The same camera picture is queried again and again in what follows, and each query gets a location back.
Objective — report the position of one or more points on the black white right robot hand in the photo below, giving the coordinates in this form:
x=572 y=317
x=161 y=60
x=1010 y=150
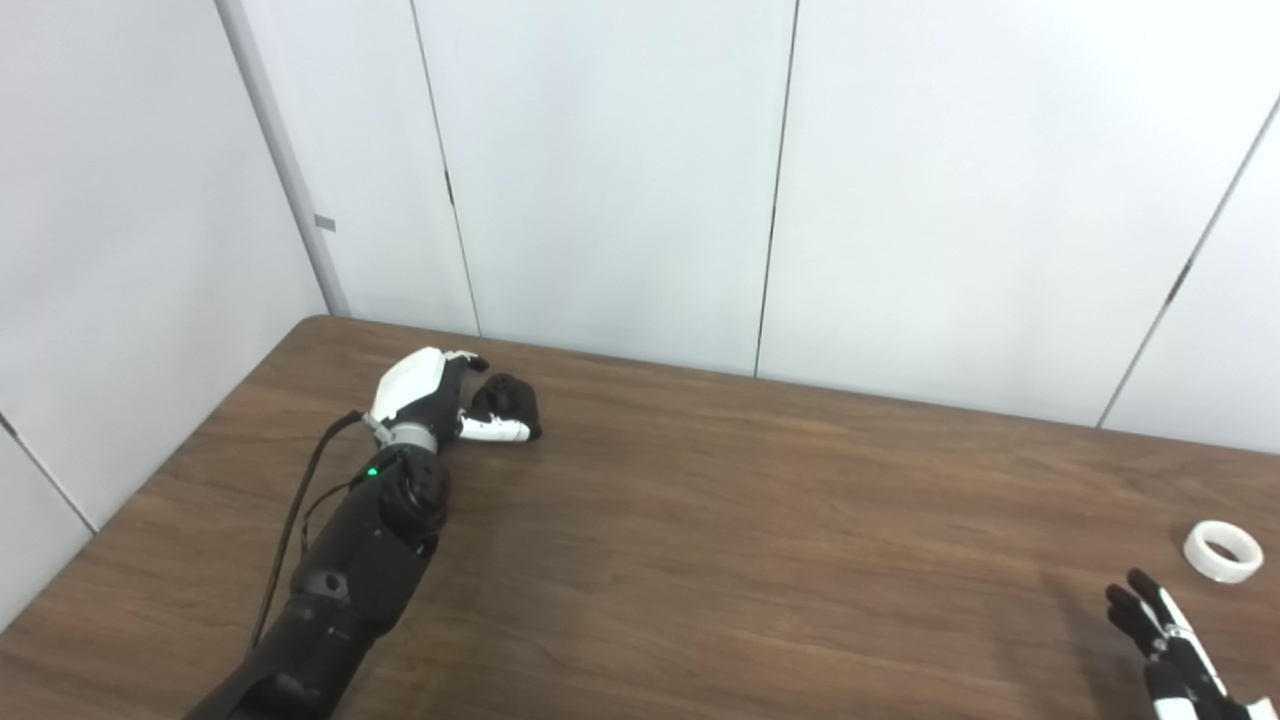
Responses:
x=1175 y=650

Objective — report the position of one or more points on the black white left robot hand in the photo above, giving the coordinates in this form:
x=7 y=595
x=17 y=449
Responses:
x=410 y=380

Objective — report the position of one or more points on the round black plastic part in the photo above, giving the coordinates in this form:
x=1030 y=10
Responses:
x=510 y=395

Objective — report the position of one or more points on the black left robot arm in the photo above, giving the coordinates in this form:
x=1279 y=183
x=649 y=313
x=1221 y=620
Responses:
x=360 y=560

